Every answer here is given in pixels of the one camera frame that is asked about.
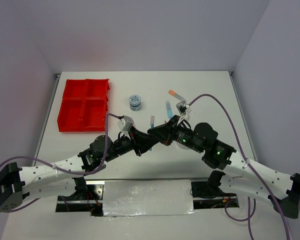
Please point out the clear pen cap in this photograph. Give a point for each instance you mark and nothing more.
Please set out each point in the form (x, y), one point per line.
(152, 118)

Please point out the silver taped panel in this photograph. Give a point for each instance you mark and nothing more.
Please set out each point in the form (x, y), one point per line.
(147, 198)

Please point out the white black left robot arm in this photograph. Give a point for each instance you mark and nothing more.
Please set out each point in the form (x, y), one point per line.
(19, 183)

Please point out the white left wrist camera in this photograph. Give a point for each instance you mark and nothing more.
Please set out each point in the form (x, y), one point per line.
(125, 123)

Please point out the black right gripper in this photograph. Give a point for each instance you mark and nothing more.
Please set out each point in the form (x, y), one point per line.
(165, 133)

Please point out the blue highlighter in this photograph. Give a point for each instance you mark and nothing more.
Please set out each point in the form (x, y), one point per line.
(169, 109)

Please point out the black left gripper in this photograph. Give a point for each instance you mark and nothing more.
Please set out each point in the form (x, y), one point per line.
(140, 141)

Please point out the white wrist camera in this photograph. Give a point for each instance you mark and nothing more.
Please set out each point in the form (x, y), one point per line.
(125, 123)
(184, 110)

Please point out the large clear tape roll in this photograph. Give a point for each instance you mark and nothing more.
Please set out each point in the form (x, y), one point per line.
(183, 147)

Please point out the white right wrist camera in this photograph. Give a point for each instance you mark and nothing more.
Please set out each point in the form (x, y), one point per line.
(184, 110)

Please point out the blue lidded jar centre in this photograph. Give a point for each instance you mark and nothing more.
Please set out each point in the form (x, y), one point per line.
(135, 102)

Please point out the blue gel pen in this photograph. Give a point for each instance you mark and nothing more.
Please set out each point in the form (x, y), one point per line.
(151, 126)

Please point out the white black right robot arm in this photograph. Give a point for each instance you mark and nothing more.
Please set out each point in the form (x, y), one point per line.
(231, 172)

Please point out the red four-compartment bin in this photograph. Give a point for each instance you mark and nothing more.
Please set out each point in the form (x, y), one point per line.
(84, 106)

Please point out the orange capped highlighter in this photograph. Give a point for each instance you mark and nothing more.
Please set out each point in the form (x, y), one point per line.
(176, 95)

